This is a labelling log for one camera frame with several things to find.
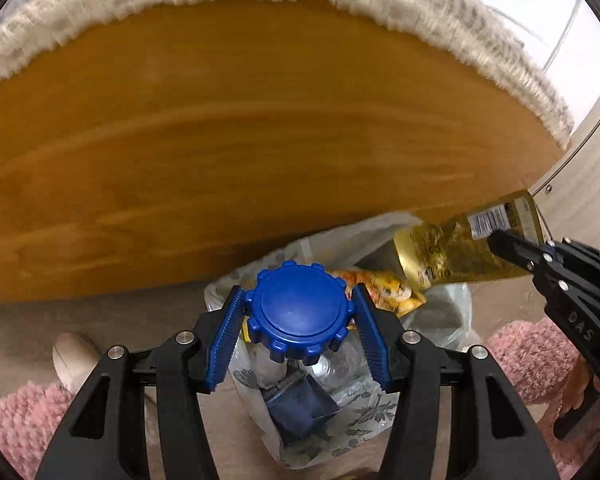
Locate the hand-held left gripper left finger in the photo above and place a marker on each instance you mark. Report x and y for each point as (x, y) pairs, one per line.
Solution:
(225, 340)

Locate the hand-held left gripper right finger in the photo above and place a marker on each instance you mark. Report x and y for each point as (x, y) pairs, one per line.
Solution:
(375, 340)

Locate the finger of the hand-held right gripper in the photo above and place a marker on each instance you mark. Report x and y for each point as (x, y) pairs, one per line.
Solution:
(515, 252)

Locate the clear plastic jar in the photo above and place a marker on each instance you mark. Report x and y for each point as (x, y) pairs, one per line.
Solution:
(340, 365)

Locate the yellow snack packet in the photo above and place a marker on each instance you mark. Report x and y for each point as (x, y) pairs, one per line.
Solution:
(390, 295)

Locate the gold snack packet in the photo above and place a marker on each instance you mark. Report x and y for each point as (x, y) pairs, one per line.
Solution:
(445, 250)

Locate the leaf print plastic bag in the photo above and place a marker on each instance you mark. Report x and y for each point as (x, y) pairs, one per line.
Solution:
(370, 420)

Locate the blue plastic lid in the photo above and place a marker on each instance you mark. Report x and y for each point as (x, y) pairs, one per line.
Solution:
(300, 310)

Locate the dark blue cardboard box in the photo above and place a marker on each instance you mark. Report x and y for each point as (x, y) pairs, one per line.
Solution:
(300, 410)

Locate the person's right hand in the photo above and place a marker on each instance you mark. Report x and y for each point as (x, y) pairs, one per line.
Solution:
(575, 390)

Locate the light wooden door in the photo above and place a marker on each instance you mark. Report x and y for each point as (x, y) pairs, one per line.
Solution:
(580, 170)

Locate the beige fluffy slipper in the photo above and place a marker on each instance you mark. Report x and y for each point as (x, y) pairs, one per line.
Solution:
(75, 360)

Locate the pink fluffy slipper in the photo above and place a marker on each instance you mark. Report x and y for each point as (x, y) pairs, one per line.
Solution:
(15, 420)

